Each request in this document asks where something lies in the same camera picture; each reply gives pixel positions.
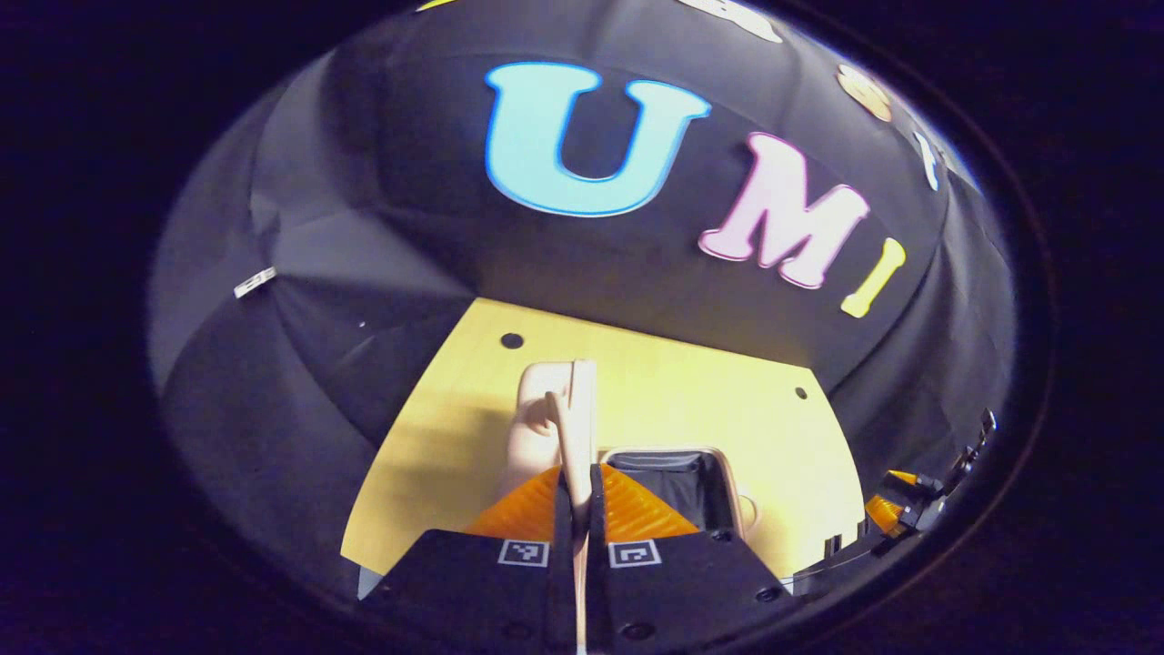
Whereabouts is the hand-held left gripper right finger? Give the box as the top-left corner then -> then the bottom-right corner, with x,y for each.
585,462 -> 797,655

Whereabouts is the pink suitcase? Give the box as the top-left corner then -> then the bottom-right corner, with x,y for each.
496,358 -> 760,654

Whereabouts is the black backdrop cloth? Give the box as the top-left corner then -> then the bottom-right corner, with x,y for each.
150,0 -> 1019,583

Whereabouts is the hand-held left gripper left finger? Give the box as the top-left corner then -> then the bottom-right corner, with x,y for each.
362,462 -> 580,655

